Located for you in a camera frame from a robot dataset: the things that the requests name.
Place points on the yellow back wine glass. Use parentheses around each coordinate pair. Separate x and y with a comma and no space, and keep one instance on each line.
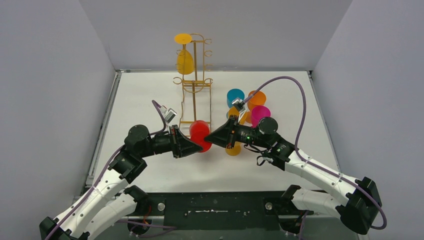
(184,61)

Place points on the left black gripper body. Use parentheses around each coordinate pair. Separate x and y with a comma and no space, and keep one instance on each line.
(176,141)

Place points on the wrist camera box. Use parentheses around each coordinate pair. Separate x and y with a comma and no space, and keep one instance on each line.
(239,106)
(168,114)

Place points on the blue plastic wine glass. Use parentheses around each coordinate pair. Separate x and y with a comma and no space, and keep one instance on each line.
(233,94)

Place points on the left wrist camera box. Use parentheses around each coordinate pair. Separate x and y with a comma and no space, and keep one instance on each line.
(168,114)

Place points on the red plastic wine glass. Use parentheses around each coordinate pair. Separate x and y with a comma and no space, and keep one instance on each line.
(198,130)

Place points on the yellow wine glass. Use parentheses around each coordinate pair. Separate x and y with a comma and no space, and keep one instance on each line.
(242,120)
(235,150)
(184,61)

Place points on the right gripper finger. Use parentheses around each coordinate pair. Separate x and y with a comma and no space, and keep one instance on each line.
(221,141)
(224,132)

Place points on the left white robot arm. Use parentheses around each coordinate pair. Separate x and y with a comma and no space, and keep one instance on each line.
(112,196)

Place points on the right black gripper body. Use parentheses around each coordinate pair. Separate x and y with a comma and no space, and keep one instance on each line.
(244,134)

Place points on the orange plastic wine glass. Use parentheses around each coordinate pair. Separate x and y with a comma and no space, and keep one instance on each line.
(258,99)

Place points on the gold wire glass rack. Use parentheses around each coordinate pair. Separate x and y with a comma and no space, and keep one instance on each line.
(196,88)

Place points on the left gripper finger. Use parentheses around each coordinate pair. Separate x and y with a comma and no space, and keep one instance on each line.
(188,150)
(181,140)

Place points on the black base frame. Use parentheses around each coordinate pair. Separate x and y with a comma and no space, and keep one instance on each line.
(221,211)

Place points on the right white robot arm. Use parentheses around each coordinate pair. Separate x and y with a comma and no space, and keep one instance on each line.
(356,202)

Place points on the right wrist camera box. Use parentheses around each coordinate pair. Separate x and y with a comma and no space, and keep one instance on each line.
(239,106)

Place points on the magenta plastic wine glass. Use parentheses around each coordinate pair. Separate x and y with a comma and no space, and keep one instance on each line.
(257,113)

